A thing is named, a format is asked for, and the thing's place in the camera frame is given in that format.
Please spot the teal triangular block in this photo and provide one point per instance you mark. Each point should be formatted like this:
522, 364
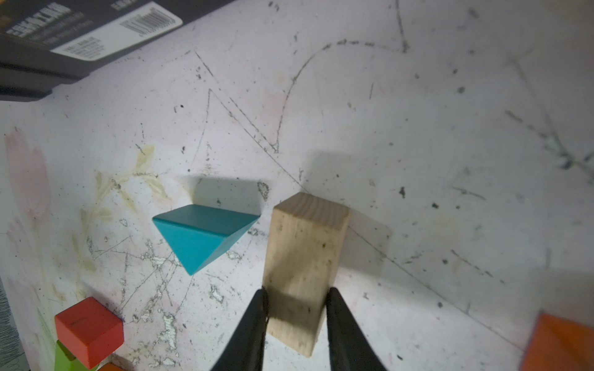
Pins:
198, 235

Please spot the orange rectangular block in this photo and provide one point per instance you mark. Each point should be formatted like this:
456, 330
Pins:
559, 344

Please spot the green rectangular block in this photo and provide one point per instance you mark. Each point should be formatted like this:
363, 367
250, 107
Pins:
66, 361

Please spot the natural wood rectangular block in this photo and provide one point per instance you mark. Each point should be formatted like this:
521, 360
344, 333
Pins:
306, 238

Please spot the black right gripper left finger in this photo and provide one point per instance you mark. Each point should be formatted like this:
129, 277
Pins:
245, 349

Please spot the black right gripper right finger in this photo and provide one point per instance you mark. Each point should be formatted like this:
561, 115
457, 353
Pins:
348, 346

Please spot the red rectangular block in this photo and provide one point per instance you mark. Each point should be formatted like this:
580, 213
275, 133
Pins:
90, 331

